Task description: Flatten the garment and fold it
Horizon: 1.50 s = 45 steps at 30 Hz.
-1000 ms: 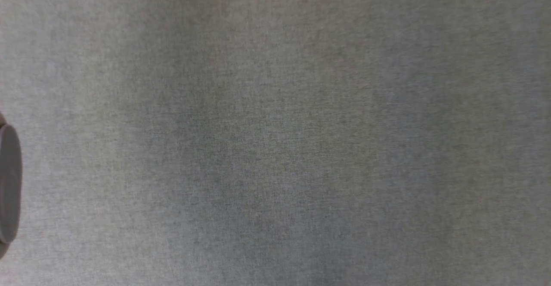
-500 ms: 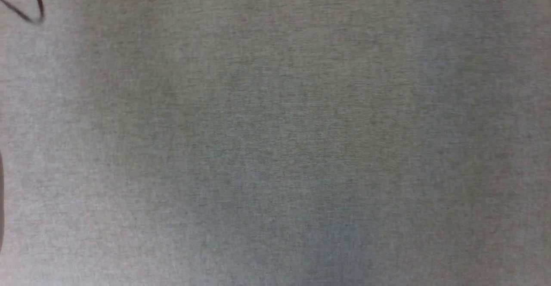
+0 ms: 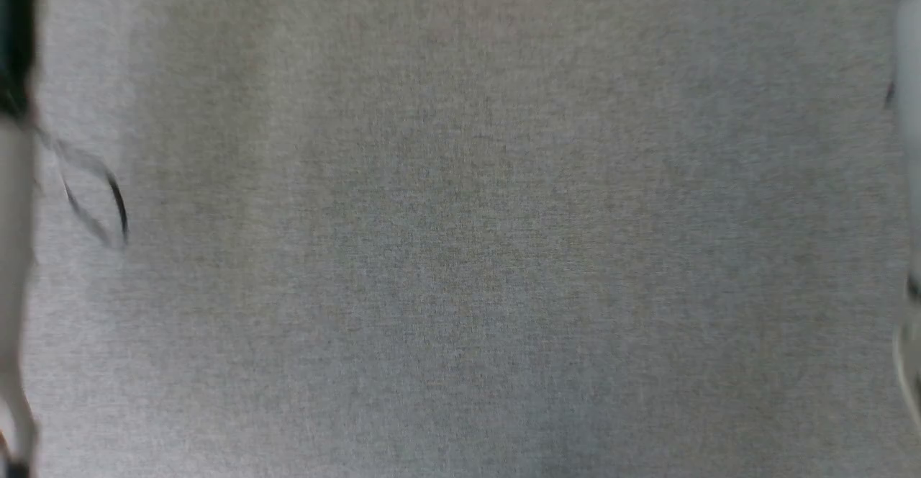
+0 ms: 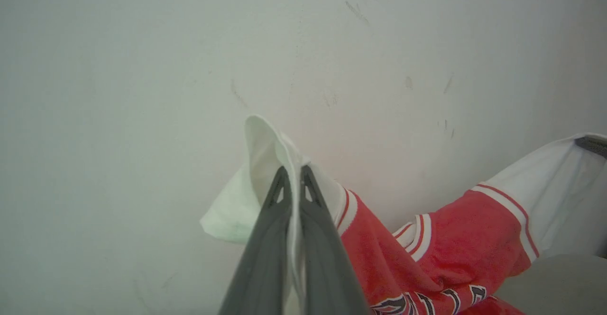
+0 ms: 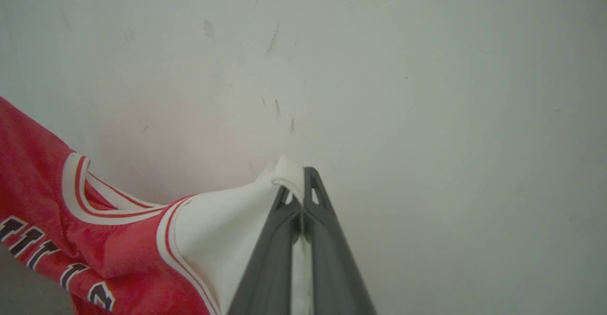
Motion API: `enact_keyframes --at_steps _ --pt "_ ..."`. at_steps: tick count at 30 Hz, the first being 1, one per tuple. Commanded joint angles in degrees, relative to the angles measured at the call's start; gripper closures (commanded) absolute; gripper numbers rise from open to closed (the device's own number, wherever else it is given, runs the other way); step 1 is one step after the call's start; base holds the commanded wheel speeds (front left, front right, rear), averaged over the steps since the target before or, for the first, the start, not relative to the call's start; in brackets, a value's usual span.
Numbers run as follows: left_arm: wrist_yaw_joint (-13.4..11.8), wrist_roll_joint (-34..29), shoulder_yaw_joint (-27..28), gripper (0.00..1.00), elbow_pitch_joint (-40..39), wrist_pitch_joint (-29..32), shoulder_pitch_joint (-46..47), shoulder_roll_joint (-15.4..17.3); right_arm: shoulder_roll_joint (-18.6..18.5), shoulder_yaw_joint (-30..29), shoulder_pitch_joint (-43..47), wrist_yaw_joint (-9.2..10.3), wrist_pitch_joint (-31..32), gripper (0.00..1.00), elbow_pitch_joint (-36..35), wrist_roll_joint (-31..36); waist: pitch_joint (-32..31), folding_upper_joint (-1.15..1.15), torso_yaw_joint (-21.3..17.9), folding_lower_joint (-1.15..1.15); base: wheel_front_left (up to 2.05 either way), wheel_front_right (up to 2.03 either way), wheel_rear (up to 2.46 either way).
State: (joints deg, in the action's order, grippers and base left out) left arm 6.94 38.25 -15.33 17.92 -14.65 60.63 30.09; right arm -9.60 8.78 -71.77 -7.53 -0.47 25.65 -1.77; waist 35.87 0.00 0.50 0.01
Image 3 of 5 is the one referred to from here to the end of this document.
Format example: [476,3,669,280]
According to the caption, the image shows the grey-green fabric sofa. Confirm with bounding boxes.
[0,0,921,478]

